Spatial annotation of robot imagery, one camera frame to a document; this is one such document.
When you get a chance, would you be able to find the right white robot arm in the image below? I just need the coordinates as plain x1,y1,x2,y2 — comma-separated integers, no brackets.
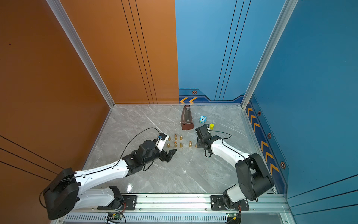
197,133,274,210

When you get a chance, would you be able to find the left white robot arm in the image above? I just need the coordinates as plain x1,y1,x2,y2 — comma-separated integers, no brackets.
42,140,177,220

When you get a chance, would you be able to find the blue owl toy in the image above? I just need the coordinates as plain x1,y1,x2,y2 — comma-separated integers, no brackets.
199,116,207,124

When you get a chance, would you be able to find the dark red metronome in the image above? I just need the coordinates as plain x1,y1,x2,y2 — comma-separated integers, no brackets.
180,105,194,130

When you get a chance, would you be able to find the left green circuit board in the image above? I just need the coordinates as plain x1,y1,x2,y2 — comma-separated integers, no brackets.
106,213,124,223

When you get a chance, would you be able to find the green circuit board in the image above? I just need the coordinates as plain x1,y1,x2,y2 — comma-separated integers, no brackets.
106,213,124,223
226,213,241,224

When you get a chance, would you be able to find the right green circuit board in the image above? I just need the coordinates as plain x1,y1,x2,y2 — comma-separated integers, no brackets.
226,213,241,224

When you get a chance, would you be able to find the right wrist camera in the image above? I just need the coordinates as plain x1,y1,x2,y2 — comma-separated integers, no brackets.
195,124,209,139

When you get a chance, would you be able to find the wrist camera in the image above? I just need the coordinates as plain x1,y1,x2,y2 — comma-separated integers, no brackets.
195,124,209,139
156,133,169,152

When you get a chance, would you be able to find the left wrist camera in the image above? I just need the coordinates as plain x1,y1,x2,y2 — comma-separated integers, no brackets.
156,133,169,152

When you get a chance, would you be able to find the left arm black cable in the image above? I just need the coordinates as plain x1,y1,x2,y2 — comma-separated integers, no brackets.
117,127,161,166

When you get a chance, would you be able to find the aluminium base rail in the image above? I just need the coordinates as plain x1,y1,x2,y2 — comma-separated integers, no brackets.
53,194,295,224

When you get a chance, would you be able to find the left black mount plate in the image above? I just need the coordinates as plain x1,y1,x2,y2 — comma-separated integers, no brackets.
122,194,138,211

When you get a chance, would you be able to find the black mount plate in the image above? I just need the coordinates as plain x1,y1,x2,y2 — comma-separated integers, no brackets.
210,195,250,211
122,194,138,211

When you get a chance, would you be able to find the right black mount plate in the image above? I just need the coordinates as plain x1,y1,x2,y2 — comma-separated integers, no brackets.
210,195,250,211

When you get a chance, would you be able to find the right aluminium corner post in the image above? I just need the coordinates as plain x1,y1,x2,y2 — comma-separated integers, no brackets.
241,0,298,109

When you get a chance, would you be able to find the aluminium corner post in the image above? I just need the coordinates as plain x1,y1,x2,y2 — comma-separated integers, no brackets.
47,0,115,109
241,0,298,109

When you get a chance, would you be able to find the left aluminium corner post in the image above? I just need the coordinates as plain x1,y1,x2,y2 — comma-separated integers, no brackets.
47,0,115,109

